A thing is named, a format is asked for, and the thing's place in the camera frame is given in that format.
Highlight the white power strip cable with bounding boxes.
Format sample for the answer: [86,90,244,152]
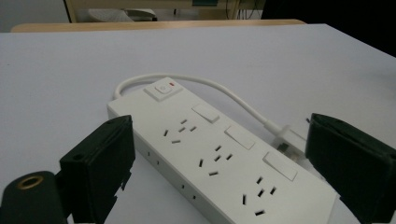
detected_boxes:
[113,73,283,133]

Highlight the teal box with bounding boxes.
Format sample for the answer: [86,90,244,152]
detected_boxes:
[191,0,219,7]

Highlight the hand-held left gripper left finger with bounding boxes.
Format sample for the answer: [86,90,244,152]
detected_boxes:
[59,114,136,224]

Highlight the white chair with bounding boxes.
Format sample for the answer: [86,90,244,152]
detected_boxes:
[87,7,158,23]

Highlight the white power strip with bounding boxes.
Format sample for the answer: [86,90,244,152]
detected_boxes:
[106,77,339,224]

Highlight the dark hanging cables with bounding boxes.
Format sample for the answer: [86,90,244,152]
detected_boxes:
[225,0,263,21]

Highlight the light wooden table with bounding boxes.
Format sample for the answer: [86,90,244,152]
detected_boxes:
[10,19,307,34]

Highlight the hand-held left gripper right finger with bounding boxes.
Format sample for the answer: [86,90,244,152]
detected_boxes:
[304,112,396,224]

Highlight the white power plug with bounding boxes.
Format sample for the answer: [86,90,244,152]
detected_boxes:
[264,122,312,163]

